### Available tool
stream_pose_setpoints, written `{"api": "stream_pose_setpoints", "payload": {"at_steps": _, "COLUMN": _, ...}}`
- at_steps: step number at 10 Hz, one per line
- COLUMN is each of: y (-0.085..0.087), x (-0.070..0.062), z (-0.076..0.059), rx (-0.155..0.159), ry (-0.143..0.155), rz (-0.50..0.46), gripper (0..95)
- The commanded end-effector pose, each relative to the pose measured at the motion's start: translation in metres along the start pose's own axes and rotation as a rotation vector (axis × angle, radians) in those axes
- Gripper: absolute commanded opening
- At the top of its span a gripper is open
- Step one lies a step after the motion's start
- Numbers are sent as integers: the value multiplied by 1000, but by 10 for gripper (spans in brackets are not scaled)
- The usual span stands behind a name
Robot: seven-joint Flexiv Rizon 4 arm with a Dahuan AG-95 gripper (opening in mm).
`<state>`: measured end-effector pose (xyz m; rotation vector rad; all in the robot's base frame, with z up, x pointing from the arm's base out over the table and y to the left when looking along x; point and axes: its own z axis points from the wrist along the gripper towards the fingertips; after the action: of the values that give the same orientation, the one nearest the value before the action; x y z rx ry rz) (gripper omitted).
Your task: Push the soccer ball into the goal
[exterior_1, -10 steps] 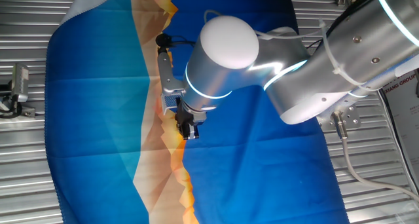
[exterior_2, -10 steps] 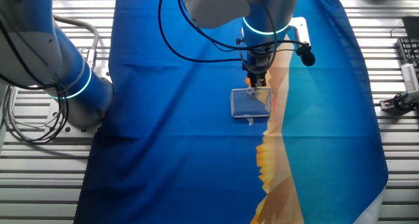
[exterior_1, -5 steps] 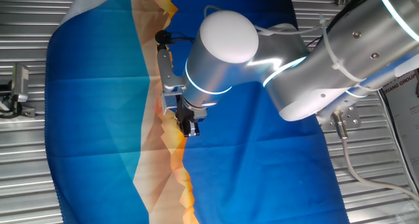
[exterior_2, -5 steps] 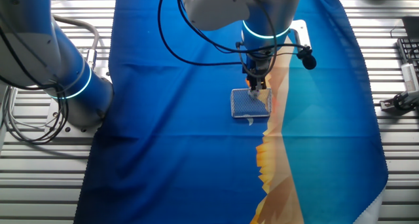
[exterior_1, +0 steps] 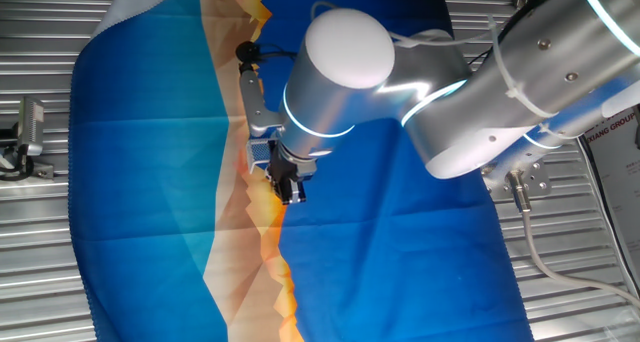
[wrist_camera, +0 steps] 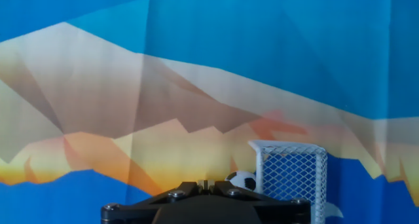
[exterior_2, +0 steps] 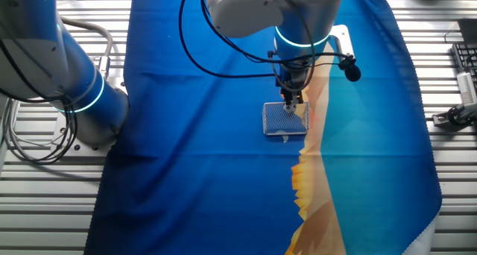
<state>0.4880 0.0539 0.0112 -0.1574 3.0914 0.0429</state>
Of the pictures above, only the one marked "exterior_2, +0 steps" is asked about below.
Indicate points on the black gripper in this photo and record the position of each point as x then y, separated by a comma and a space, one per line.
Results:
292, 78

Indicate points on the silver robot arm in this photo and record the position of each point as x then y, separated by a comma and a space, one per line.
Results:
37, 61

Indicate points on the white mesh toy goal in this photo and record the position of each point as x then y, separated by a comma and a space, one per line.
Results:
275, 121

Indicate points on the white tape piece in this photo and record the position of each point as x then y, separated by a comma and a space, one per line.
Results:
285, 137

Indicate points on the blue mountain print cloth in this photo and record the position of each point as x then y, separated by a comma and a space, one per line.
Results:
186, 173

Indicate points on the black keyboard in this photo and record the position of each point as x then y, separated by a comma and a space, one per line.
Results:
466, 55

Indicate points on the black box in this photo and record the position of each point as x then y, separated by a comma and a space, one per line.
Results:
467, 29

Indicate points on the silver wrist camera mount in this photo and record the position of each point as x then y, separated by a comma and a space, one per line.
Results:
343, 38

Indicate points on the grey camera on stand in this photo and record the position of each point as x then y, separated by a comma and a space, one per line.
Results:
466, 89

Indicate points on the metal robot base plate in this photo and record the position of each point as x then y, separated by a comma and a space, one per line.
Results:
85, 150

